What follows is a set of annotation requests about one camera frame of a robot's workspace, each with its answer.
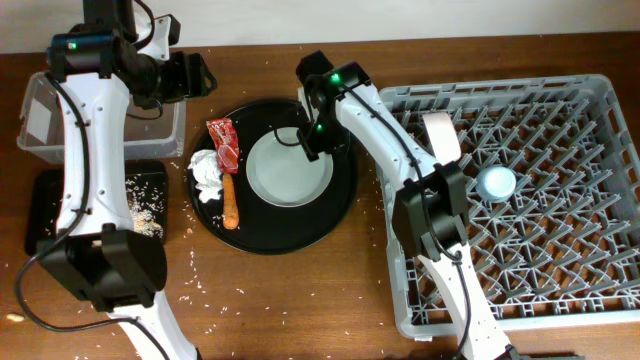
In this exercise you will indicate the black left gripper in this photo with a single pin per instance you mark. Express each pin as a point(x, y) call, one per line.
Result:
point(193, 81)

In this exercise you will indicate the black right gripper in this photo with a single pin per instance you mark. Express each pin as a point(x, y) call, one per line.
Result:
point(311, 141)

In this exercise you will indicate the grey round plate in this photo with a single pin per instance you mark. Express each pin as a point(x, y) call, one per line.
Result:
point(283, 176)

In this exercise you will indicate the red snack wrapper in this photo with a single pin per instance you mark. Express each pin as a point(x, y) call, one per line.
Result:
point(226, 143)

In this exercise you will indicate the white tissue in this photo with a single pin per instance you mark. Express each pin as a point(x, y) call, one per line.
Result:
point(206, 172)

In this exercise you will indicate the orange carrot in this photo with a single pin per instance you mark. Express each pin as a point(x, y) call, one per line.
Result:
point(230, 209)

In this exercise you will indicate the rice and food waste pile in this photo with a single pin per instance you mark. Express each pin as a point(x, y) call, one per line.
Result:
point(145, 209)

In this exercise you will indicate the light blue plastic cup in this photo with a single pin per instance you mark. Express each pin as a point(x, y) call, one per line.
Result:
point(496, 184)

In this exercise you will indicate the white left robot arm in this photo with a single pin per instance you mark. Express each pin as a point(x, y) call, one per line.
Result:
point(120, 55)

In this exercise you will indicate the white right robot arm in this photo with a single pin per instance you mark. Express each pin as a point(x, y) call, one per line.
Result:
point(430, 210)

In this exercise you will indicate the grey dishwasher rack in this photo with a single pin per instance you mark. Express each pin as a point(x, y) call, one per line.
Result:
point(563, 250)

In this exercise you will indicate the clear plastic bin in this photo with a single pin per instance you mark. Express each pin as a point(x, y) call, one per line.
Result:
point(147, 134)

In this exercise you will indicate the black rectangular tray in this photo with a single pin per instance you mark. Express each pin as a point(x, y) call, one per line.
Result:
point(146, 189)

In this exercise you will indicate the round black tray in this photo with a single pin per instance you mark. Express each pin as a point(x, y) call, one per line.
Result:
point(268, 229)

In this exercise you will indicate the peanut on table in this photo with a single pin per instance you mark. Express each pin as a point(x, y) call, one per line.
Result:
point(15, 317)

